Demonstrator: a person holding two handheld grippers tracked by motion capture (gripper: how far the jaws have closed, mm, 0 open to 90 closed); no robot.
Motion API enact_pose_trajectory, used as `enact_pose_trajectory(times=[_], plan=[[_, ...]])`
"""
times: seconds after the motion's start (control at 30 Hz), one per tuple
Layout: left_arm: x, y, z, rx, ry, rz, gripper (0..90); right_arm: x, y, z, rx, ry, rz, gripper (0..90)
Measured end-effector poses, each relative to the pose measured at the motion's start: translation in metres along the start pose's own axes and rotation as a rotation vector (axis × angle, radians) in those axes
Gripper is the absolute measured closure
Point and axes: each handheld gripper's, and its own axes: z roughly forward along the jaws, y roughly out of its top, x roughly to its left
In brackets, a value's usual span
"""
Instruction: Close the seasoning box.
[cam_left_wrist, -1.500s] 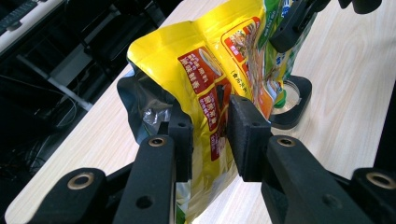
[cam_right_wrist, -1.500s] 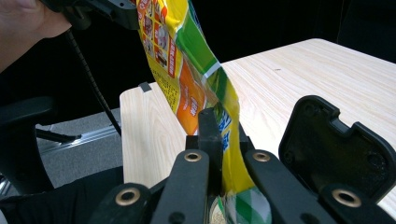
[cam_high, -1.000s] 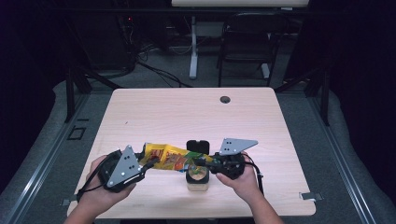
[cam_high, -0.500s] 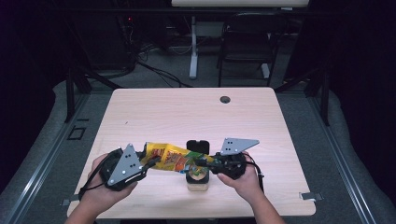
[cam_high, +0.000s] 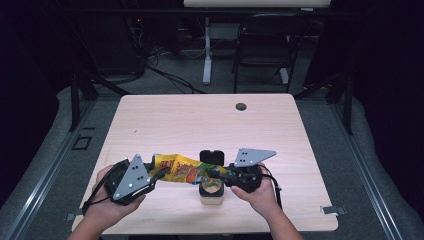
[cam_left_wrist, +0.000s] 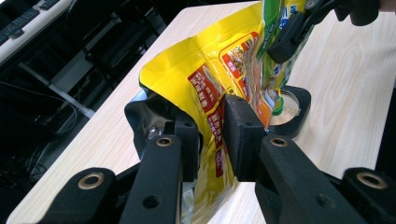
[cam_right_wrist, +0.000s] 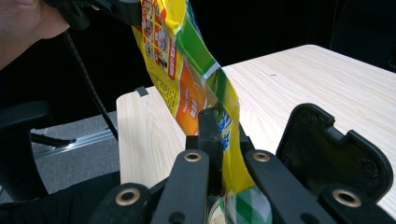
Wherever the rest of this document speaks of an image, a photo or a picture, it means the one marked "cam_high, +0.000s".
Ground black floor cables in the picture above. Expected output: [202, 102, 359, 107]
[145, 64, 207, 95]

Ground metal table bracket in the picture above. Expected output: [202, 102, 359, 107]
[320, 205, 347, 216]

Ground left hand-held gripper black cable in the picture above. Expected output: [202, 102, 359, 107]
[80, 169, 116, 216]

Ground black metal frame post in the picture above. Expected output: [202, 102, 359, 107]
[293, 71, 354, 136]
[68, 66, 132, 132]

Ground black folding chair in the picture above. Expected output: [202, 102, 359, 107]
[232, 13, 309, 94]

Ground black jar lid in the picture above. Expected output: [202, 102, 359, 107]
[199, 149, 225, 167]

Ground black tape square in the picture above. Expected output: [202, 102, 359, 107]
[71, 134, 93, 151]

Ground hand-held gripper black cable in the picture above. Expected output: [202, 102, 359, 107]
[263, 171, 284, 211]
[80, 169, 116, 216]

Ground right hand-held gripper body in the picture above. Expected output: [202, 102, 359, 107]
[223, 147, 278, 194]

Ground aluminium floor rail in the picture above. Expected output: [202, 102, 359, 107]
[328, 99, 405, 240]
[0, 99, 98, 240]

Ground right hand-held gripper black cable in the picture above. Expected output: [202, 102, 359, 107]
[263, 171, 284, 211]

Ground white floor cable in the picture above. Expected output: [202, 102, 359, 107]
[181, 48, 208, 61]

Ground dark computer tower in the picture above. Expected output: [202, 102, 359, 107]
[71, 13, 143, 76]

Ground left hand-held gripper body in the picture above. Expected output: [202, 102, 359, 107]
[104, 153, 158, 206]

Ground person's left hand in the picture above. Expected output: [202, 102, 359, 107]
[81, 164, 146, 231]

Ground yellow green checked spout pouch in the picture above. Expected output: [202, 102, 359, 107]
[148, 153, 231, 185]

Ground person's right hand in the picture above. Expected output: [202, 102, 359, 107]
[230, 162, 284, 219]

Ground clear square jar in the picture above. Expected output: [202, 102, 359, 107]
[198, 178, 225, 206]

